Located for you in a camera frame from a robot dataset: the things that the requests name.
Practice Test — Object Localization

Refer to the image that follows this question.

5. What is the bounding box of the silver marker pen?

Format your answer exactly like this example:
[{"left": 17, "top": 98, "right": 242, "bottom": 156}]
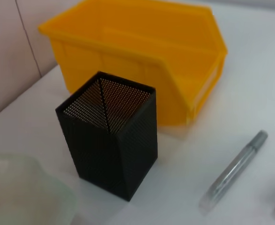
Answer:
[{"left": 198, "top": 130, "right": 268, "bottom": 213}]

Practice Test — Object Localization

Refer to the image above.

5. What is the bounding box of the black mesh pen holder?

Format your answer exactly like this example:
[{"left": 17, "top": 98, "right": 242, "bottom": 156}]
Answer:
[{"left": 55, "top": 71, "right": 157, "bottom": 202}]

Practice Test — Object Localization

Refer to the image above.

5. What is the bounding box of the yellow plastic bin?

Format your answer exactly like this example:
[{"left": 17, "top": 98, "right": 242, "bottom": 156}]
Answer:
[{"left": 38, "top": 0, "right": 229, "bottom": 128}]

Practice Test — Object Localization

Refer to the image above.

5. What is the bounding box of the pale green glass fruit plate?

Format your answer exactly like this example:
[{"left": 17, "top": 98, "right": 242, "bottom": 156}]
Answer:
[{"left": 0, "top": 152, "right": 78, "bottom": 225}]

